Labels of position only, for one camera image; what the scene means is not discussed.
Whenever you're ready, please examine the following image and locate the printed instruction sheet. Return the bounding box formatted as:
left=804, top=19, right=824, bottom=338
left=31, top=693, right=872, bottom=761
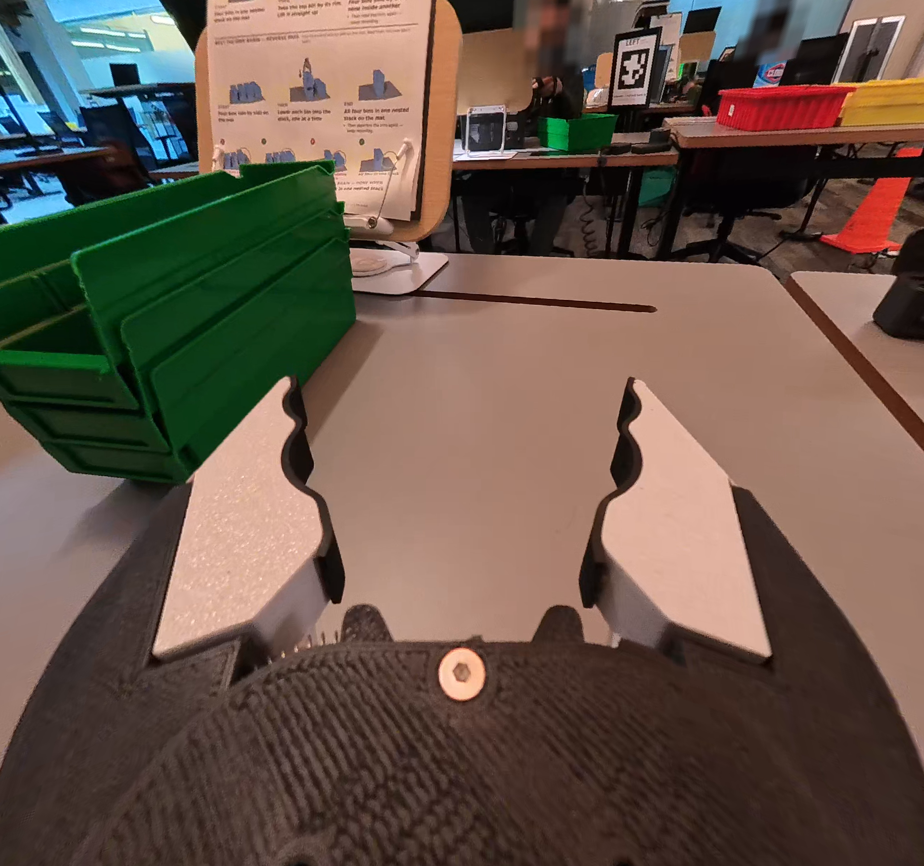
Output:
left=207, top=0, right=441, bottom=224

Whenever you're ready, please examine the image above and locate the red plastic bin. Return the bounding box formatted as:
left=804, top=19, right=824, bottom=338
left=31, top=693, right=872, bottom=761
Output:
left=718, top=84, right=856, bottom=133

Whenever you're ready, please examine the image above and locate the yellow plastic bin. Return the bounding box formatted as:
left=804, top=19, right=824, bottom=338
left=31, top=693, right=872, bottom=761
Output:
left=841, top=79, right=924, bottom=128

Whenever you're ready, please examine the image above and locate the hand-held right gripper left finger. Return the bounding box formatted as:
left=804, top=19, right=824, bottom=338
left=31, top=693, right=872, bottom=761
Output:
left=152, top=377, right=346, bottom=662

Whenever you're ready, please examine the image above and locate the grey monitor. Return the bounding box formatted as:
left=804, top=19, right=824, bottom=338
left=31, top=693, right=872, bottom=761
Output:
left=838, top=14, right=908, bottom=83

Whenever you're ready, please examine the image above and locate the black office chair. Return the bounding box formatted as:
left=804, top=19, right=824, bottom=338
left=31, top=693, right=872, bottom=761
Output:
left=679, top=159, right=795, bottom=263

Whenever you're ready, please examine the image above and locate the printed tag sign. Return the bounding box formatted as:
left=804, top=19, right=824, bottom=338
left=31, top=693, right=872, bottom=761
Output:
left=608, top=29, right=664, bottom=109

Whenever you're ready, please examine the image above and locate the teal bag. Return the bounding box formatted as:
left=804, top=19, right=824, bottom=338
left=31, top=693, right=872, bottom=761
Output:
left=636, top=170, right=677, bottom=210

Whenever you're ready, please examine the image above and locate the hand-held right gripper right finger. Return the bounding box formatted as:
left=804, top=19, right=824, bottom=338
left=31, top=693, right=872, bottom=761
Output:
left=579, top=378, right=773, bottom=665

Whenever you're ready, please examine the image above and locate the orange traffic cone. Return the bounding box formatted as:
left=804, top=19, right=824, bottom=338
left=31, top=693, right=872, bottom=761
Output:
left=821, top=152, right=918, bottom=256

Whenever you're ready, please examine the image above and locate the black charger box with display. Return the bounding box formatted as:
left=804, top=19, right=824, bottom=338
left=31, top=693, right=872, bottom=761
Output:
left=873, top=228, right=924, bottom=343

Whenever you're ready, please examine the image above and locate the clear box white frame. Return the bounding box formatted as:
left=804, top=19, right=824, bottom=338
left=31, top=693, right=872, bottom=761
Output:
left=462, top=105, right=509, bottom=156

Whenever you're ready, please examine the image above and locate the wooden-top table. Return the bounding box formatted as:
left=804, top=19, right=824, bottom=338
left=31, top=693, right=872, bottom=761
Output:
left=451, top=144, right=680, bottom=258
left=667, top=116, right=924, bottom=260

